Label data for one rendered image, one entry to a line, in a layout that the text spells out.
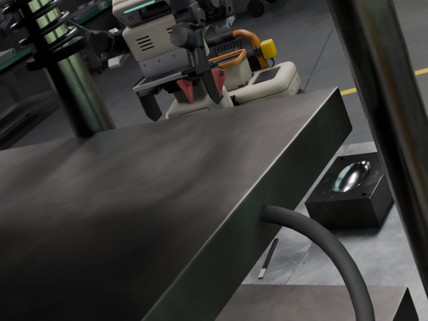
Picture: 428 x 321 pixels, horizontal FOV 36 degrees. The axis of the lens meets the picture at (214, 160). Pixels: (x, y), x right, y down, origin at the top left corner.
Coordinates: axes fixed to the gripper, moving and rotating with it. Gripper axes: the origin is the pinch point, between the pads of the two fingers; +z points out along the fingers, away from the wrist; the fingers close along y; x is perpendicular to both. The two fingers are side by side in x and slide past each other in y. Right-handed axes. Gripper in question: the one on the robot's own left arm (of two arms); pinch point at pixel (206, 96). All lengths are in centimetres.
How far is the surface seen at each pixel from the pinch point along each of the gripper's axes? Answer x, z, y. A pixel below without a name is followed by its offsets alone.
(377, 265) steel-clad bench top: -55, 50, 52
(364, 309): -132, 43, 68
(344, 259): -130, 39, 67
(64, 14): -109, 6, 33
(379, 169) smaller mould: -36, 33, 53
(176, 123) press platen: -111, 23, 46
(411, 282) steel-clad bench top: -61, 53, 59
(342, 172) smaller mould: -33, 31, 44
